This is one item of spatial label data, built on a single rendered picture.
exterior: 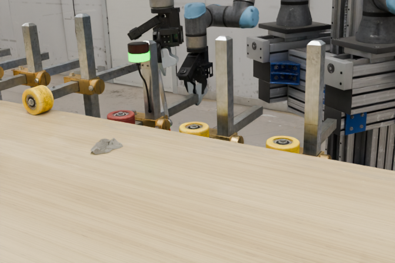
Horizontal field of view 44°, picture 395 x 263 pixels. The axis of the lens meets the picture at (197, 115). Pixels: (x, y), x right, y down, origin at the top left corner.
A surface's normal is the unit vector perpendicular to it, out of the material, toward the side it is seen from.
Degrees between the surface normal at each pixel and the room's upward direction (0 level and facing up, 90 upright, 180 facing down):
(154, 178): 0
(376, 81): 90
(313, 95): 90
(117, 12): 90
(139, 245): 0
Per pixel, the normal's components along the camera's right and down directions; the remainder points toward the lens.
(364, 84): 0.41, 0.27
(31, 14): -0.58, 0.28
